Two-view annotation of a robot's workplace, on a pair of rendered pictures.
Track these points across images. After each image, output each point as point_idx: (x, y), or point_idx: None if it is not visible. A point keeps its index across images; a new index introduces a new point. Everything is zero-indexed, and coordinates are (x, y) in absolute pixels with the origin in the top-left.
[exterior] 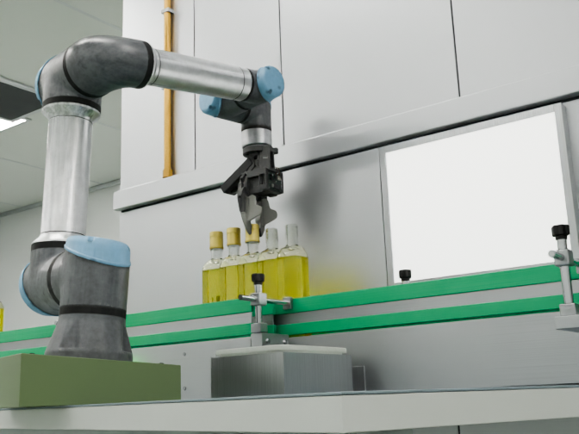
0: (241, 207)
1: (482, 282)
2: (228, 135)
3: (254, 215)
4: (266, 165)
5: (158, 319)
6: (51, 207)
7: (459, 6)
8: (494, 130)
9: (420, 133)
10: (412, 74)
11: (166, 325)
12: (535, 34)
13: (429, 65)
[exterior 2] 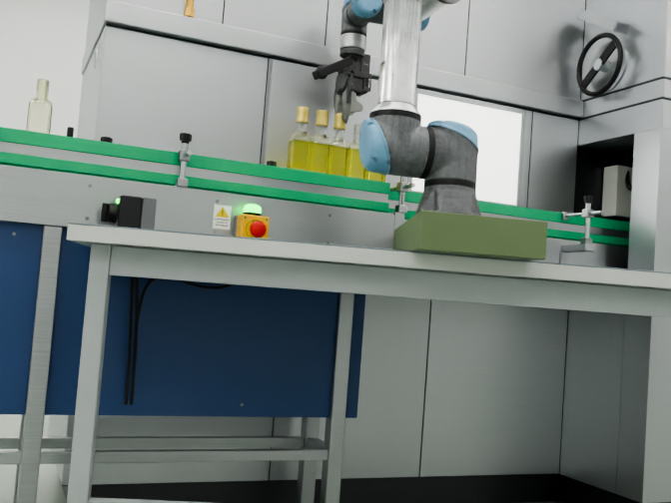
0: (348, 100)
1: (514, 212)
2: (267, 8)
3: (356, 110)
4: (366, 71)
5: (293, 177)
6: (410, 82)
7: (474, 11)
8: (488, 110)
9: (440, 89)
10: (436, 42)
11: (301, 184)
12: (513, 57)
13: (449, 42)
